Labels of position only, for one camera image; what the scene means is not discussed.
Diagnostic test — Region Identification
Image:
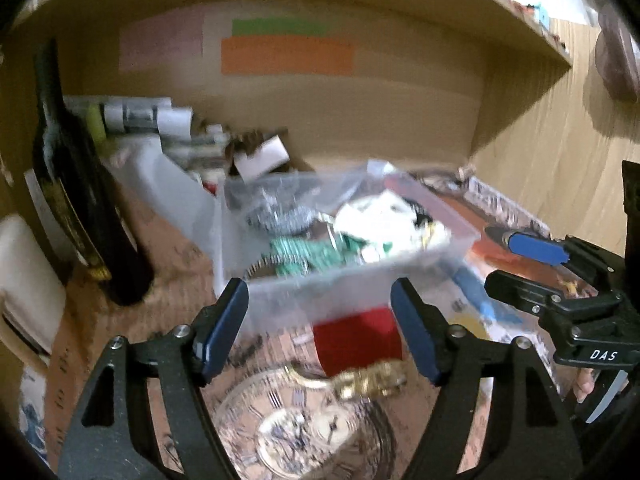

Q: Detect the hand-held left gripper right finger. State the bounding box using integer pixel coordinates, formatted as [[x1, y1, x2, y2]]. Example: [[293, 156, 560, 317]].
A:
[[390, 277, 583, 480]]

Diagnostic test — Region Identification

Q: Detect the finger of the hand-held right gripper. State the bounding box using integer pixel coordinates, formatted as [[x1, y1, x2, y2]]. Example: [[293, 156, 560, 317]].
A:
[[484, 269, 624, 328], [484, 226, 626, 291]]

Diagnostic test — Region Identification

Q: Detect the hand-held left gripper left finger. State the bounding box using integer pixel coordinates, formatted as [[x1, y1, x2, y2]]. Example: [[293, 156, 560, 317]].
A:
[[57, 277, 249, 480]]

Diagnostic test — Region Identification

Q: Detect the clear plastic storage bin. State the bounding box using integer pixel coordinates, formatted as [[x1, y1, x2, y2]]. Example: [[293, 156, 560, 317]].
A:
[[214, 162, 482, 337]]

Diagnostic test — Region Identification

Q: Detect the white crumpled soft item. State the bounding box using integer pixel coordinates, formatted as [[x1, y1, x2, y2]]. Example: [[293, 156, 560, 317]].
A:
[[334, 192, 426, 248]]

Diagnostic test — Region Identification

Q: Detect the person's right hand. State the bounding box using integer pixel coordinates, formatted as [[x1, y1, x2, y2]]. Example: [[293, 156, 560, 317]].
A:
[[574, 367, 595, 405]]

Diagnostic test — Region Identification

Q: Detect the blue pen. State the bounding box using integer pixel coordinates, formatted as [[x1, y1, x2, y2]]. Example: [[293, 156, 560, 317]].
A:
[[450, 265, 503, 322]]

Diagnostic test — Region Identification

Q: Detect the gold metal ornament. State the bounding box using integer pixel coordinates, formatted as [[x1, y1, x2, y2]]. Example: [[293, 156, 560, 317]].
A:
[[284, 359, 407, 402]]

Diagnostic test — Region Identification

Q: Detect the white card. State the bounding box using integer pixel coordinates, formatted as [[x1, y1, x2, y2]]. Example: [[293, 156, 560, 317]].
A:
[[234, 139, 292, 181]]

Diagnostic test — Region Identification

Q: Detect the dark wine bottle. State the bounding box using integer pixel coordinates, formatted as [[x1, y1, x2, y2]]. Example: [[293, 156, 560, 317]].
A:
[[31, 39, 155, 307]]

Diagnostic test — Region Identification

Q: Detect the row of paper rolls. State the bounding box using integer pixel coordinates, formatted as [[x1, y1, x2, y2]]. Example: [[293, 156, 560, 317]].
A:
[[65, 95, 196, 143]]

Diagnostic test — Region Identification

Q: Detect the orange paper sheet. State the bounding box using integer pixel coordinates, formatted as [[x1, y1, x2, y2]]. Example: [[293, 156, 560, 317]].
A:
[[220, 36, 355, 77]]

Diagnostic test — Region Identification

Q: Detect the pink paper sheet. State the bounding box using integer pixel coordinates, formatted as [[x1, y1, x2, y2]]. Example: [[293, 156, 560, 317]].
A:
[[118, 12, 205, 72]]

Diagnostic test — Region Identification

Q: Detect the green paper strip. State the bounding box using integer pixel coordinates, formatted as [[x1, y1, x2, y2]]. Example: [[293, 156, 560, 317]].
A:
[[231, 18, 330, 37]]

